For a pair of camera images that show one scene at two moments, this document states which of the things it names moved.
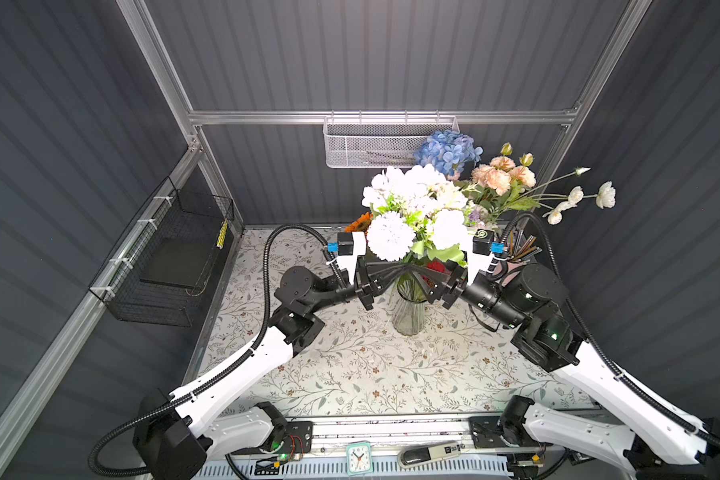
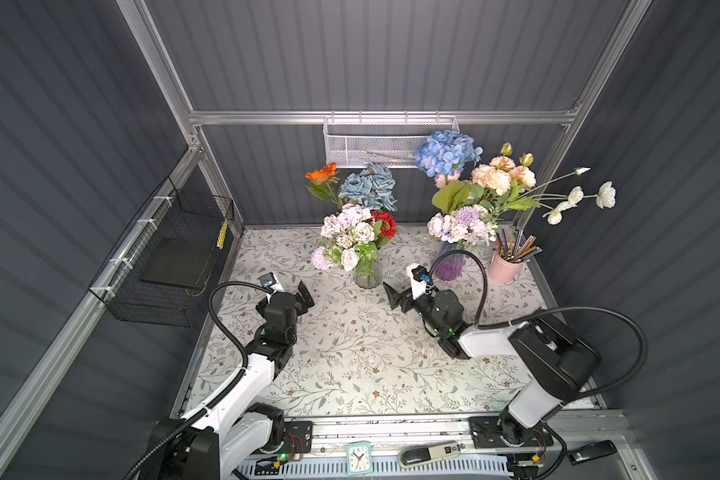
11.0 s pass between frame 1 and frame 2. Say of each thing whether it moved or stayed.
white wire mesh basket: stayed
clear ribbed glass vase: moved
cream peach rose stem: stayed
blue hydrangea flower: stayed
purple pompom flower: moved
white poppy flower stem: stayed
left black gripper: moved
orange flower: moved
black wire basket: stayed
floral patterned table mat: stayed
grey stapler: stayed
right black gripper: moved
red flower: moved
